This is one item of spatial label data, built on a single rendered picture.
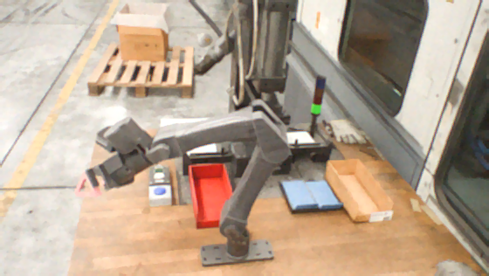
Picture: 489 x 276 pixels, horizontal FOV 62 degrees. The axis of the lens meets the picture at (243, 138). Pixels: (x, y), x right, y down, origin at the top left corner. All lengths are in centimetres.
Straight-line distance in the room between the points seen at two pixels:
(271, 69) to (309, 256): 57
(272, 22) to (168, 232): 68
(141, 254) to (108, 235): 12
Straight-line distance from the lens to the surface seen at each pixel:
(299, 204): 129
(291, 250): 121
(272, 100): 137
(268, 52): 128
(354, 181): 153
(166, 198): 132
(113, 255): 120
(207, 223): 123
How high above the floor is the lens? 175
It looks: 30 degrees down
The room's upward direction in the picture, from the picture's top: 4 degrees clockwise
